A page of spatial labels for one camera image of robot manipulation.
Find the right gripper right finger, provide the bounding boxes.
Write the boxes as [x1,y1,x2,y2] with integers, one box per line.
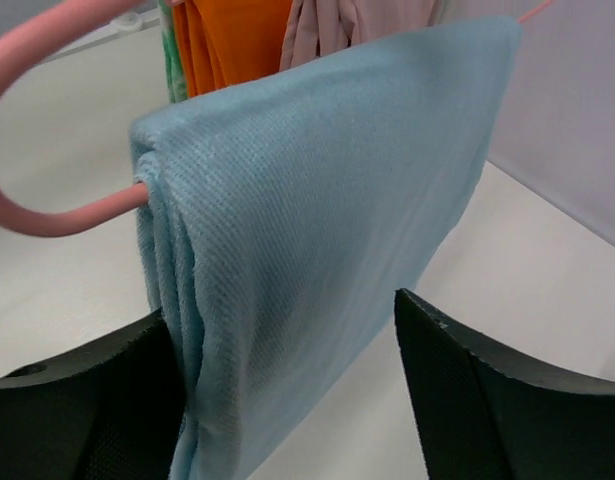
[394,289,615,480]

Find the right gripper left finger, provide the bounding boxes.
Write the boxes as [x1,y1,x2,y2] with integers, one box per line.
[0,311,185,480]

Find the light blue trousers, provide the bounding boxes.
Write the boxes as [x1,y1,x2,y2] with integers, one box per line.
[130,15,522,479]

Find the pink hanger of blue trousers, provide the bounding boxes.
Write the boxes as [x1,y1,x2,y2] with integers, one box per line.
[0,0,558,240]

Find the green patterned trousers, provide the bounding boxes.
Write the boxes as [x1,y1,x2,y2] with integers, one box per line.
[158,1,187,103]

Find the plain orange trousers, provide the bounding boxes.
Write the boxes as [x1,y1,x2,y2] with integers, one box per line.
[173,0,291,98]

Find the pink trousers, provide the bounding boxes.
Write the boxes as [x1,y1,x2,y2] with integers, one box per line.
[280,0,446,70]

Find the white clothes rack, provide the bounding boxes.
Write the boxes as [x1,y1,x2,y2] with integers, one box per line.
[43,1,160,62]

